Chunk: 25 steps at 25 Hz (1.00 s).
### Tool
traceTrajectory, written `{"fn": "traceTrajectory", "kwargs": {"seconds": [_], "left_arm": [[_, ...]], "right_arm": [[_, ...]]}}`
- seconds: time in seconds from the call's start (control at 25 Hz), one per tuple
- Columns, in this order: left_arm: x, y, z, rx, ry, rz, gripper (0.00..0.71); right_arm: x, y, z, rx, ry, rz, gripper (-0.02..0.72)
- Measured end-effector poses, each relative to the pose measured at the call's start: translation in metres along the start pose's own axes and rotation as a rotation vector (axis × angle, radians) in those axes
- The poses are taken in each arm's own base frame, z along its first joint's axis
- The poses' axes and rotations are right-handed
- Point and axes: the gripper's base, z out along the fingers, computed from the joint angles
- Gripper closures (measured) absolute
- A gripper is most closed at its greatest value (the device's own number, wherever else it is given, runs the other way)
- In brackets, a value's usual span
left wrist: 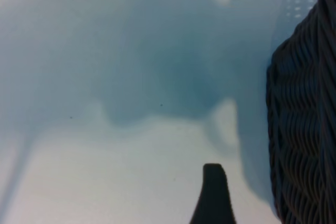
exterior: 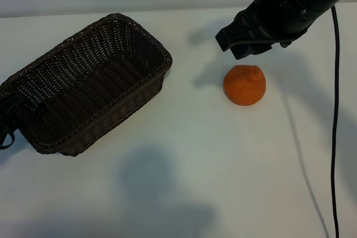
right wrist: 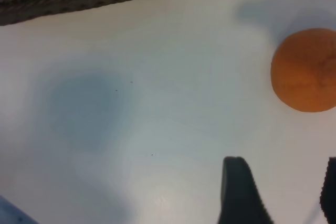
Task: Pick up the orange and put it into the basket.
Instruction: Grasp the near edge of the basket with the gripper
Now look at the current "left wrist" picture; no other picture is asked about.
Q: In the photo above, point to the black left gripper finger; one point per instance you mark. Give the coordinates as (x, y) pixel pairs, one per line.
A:
(214, 200)

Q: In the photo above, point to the dark brown wicker basket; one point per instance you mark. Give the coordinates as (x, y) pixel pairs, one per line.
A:
(302, 129)

